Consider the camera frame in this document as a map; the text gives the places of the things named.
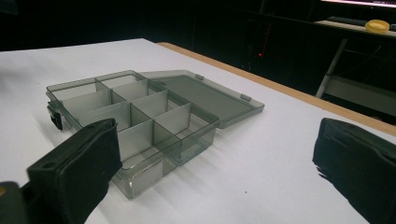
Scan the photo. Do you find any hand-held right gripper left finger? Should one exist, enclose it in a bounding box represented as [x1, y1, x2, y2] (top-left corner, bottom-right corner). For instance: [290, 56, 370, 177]
[26, 118, 123, 224]

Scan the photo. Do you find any grey transparent compartment box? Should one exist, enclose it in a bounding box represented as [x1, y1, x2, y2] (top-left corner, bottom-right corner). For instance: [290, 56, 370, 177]
[46, 69, 265, 200]

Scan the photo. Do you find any yellow round object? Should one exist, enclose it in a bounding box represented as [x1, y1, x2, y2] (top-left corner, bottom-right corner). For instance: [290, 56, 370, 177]
[364, 19, 390, 35]

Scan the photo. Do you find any dark keyboard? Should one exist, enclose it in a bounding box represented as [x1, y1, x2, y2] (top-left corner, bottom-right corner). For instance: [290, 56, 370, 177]
[326, 16, 368, 27]

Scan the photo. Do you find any metal stand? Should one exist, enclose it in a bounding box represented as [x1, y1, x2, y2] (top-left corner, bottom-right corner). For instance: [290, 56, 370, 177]
[315, 37, 396, 118]

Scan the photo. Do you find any monitor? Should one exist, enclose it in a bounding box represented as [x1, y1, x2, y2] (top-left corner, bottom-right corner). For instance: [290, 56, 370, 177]
[320, 0, 396, 9]

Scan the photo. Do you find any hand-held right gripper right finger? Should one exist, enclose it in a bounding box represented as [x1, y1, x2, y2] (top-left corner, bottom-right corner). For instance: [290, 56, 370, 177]
[312, 117, 396, 224]

